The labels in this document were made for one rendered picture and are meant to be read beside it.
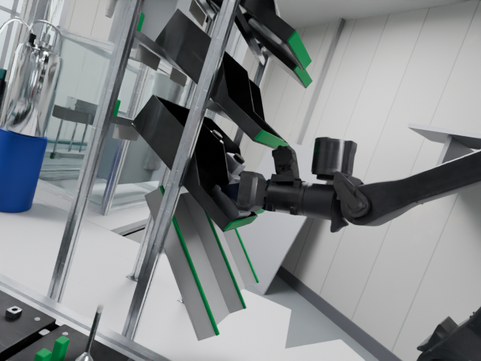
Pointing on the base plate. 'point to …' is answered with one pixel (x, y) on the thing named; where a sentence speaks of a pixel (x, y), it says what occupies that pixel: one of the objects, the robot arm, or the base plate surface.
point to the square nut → (13, 312)
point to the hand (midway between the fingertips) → (243, 191)
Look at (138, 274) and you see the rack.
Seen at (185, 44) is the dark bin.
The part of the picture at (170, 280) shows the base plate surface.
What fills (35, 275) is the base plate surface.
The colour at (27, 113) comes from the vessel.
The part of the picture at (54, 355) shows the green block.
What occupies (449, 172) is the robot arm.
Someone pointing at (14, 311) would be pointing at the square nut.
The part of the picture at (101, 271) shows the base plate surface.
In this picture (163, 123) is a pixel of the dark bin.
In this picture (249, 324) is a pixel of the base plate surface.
